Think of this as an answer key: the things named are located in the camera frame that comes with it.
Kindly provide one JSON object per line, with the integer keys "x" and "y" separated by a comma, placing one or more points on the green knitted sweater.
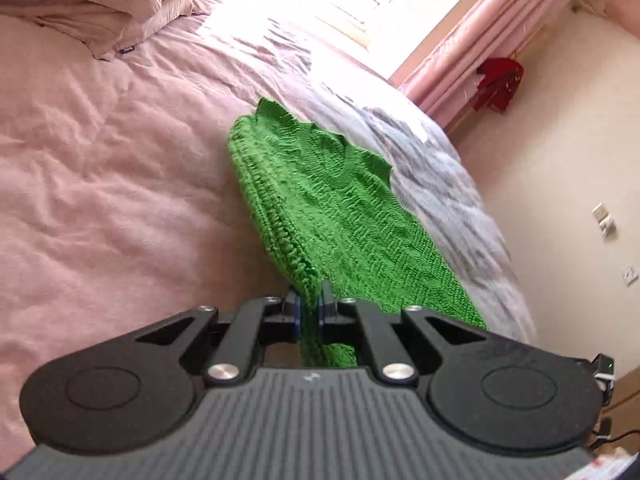
{"x": 325, "y": 200}

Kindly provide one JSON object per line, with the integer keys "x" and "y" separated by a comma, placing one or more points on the red cloth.
{"x": 497, "y": 82}

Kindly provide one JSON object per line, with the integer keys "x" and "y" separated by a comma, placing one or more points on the small white floor object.
{"x": 602, "y": 217}

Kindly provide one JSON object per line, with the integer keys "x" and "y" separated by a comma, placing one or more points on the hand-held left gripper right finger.
{"x": 321, "y": 312}

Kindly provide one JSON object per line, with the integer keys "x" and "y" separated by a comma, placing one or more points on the pink curtain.
{"x": 465, "y": 35}

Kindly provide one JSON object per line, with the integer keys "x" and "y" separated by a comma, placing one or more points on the pink bed quilt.
{"x": 100, "y": 185}

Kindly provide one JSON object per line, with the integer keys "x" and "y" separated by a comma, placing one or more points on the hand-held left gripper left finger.
{"x": 298, "y": 312}

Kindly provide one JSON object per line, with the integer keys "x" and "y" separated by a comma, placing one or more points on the small white floor scrap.
{"x": 631, "y": 275}

